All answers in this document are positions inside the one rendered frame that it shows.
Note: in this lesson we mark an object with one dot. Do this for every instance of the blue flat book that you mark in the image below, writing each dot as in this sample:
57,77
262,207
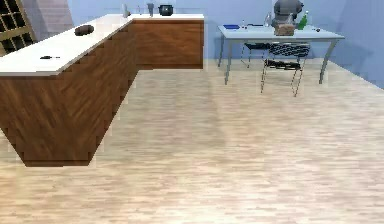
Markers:
231,26

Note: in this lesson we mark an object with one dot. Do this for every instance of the pale blue dining table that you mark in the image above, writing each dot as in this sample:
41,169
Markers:
260,34

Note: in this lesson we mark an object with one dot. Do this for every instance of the black cooking pot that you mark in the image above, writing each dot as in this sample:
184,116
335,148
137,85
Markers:
165,10

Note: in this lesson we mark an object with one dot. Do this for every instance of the dark blue pen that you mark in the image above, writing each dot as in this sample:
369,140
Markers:
255,25

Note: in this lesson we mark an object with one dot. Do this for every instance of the clear glass bottle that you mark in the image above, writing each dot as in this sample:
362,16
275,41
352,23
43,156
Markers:
267,20

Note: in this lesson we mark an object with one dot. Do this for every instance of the pale grey bottle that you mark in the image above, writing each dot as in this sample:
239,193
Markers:
125,10

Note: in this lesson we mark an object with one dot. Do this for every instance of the brown wooden kitchen counter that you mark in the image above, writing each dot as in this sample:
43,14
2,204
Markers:
66,100

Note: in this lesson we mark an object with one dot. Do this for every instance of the dark oval bowl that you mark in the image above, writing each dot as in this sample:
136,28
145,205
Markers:
84,30

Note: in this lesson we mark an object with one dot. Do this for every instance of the green bottle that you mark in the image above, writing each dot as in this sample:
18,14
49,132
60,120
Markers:
303,22

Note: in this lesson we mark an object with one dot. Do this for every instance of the black knife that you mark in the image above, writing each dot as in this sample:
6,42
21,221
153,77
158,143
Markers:
49,57

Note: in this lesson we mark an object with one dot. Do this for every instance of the wooden lattice shelf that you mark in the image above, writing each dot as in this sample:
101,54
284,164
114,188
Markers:
13,23

